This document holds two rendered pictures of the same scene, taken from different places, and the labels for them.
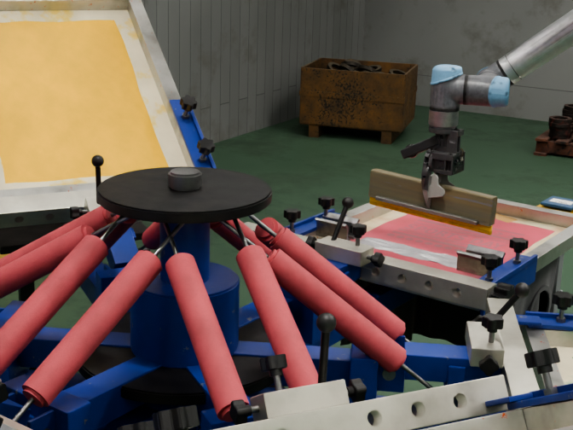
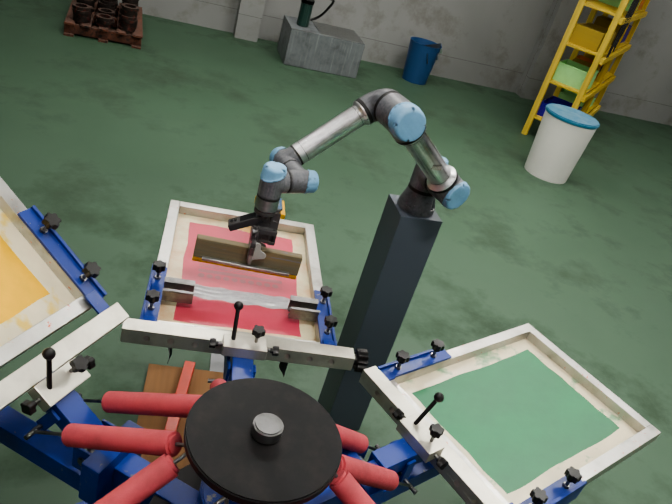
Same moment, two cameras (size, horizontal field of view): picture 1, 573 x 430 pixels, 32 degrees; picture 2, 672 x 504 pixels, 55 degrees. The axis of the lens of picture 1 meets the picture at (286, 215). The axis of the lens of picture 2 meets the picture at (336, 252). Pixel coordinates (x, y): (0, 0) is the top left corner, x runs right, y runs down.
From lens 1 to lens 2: 1.49 m
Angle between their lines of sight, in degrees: 48
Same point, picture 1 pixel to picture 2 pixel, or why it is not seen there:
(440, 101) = (272, 194)
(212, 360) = not seen: outside the picture
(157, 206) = (290, 487)
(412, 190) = (234, 252)
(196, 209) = (321, 477)
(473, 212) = (285, 266)
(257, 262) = (357, 490)
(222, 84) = not seen: outside the picture
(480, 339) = (425, 441)
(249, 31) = not seen: outside the picture
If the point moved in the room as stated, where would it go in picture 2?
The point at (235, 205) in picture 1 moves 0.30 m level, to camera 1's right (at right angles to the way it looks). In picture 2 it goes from (335, 451) to (431, 400)
